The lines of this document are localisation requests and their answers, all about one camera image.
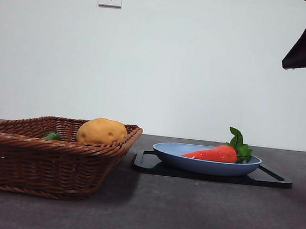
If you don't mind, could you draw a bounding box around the orange carrot with green leaves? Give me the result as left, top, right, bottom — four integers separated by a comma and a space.
180, 121, 255, 166

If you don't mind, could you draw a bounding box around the blue round plate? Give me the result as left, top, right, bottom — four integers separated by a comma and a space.
150, 140, 264, 181

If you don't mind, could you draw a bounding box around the black flat tray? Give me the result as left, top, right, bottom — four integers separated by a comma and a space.
131, 148, 295, 190

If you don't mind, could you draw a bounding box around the yellow-brown potato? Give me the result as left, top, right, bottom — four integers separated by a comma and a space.
75, 115, 130, 148

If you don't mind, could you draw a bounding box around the green vegetable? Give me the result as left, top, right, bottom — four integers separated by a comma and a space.
40, 131, 62, 142

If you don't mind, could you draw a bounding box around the brown wicker basket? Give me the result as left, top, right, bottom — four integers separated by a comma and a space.
0, 110, 144, 208

